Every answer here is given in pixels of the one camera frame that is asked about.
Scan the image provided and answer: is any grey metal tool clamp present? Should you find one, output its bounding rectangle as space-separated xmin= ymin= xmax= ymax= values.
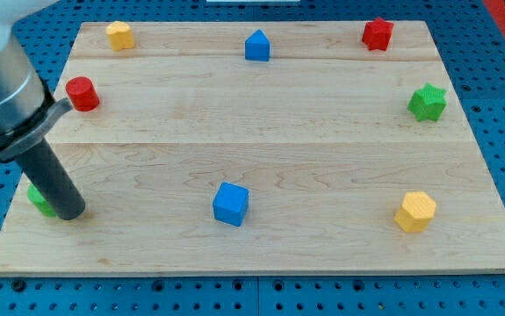
xmin=0 ymin=83 xmax=73 ymax=163

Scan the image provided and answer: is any dark grey cylindrical pointer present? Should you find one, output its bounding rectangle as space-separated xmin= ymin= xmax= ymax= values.
xmin=15 ymin=140 xmax=85 ymax=220

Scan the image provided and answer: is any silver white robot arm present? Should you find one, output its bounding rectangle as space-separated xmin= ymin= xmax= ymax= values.
xmin=0 ymin=0 xmax=85 ymax=220

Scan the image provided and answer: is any blue triangle house block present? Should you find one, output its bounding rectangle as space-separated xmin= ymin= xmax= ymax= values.
xmin=244 ymin=29 xmax=271 ymax=61

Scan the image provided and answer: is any red cylinder block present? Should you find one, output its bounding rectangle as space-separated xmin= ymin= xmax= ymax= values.
xmin=65 ymin=76 xmax=100 ymax=111

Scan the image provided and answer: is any yellow heart block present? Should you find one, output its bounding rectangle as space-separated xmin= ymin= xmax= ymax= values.
xmin=105 ymin=21 xmax=135 ymax=51

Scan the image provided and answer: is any blue cube block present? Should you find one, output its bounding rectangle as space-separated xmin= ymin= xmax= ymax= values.
xmin=213 ymin=182 xmax=249 ymax=226

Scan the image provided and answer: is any wooden board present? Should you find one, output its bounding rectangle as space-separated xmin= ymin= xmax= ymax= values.
xmin=0 ymin=21 xmax=505 ymax=277

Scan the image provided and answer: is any red star block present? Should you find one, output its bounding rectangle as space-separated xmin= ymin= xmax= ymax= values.
xmin=362 ymin=17 xmax=394 ymax=51

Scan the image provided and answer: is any yellow hexagon block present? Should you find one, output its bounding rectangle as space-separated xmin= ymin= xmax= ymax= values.
xmin=393 ymin=191 xmax=437 ymax=233

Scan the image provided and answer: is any green star block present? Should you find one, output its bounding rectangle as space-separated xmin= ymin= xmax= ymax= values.
xmin=407 ymin=83 xmax=447 ymax=121

